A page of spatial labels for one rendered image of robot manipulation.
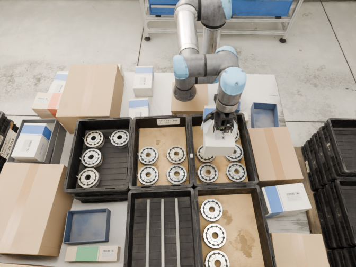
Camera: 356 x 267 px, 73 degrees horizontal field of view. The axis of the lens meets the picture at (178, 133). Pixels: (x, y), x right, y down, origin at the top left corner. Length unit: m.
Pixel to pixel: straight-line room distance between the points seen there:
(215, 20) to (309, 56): 2.26
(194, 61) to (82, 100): 0.86
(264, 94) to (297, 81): 1.23
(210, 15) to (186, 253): 1.03
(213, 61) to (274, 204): 0.73
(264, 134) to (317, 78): 1.80
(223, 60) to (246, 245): 0.80
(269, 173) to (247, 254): 0.39
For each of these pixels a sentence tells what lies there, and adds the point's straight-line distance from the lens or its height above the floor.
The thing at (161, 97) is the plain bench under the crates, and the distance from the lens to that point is 1.66.
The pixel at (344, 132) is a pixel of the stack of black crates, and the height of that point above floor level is 0.49.
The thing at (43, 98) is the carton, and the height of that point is 0.85.
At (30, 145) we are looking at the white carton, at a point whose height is 0.89.
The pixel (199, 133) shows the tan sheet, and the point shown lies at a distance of 1.35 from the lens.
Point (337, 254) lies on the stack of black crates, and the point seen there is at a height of 0.27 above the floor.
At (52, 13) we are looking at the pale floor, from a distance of 4.01.
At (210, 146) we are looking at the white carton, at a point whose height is 1.14.
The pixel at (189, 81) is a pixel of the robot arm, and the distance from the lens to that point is 1.41.
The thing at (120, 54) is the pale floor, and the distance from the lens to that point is 3.07.
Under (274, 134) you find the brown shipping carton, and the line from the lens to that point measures 1.41.
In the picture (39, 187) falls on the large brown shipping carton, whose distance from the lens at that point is 1.33.
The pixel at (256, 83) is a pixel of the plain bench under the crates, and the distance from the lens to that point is 1.81.
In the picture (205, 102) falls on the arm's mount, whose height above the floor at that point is 0.78.
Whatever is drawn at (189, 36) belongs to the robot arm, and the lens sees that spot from 0.92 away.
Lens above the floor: 2.00
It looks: 60 degrees down
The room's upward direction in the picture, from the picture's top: 1 degrees counter-clockwise
